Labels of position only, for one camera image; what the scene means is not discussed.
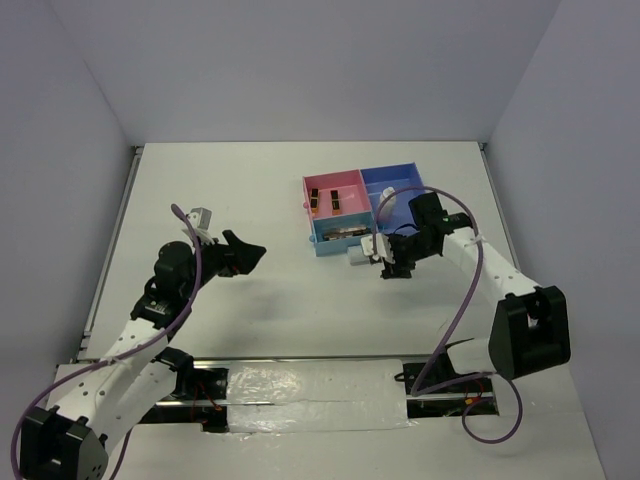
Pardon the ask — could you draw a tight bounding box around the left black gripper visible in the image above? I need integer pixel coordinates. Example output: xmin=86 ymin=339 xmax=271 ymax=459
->
xmin=180 ymin=229 xmax=265 ymax=299

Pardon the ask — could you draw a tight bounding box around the white spray bottle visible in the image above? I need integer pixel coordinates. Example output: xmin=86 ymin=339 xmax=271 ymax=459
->
xmin=347 ymin=246 xmax=371 ymax=266

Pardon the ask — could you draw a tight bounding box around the white pastel bottle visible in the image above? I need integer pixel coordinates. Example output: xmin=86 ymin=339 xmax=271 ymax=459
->
xmin=376 ymin=186 xmax=396 ymax=226

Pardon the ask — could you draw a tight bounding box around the long brown eyeshadow palette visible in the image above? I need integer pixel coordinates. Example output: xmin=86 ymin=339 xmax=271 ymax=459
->
xmin=322 ymin=225 xmax=371 ymax=241

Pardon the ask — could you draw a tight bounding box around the black gold lipstick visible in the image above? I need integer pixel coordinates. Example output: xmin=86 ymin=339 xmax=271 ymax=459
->
xmin=309 ymin=188 xmax=319 ymax=217
xmin=330 ymin=189 xmax=342 ymax=216

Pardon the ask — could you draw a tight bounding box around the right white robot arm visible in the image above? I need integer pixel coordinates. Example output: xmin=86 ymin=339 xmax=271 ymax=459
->
xmin=361 ymin=192 xmax=571 ymax=391

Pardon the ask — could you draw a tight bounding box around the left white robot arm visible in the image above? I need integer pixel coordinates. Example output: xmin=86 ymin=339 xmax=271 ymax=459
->
xmin=11 ymin=228 xmax=267 ymax=479

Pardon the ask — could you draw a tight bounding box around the pink blue purple organizer tray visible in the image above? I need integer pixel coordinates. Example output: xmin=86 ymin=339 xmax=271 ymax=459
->
xmin=302 ymin=163 xmax=423 ymax=257

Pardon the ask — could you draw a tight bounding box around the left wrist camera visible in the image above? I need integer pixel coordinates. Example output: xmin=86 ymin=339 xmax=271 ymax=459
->
xmin=182 ymin=207 xmax=213 ymax=244

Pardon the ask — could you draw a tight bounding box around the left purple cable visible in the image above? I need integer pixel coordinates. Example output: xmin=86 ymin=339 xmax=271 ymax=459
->
xmin=9 ymin=202 xmax=204 ymax=480

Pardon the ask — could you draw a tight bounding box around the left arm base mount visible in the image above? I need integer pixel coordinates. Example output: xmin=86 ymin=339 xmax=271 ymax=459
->
xmin=140 ymin=368 xmax=230 ymax=433

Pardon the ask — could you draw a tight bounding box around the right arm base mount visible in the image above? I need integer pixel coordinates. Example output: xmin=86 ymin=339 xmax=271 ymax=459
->
xmin=394 ymin=353 xmax=498 ymax=420

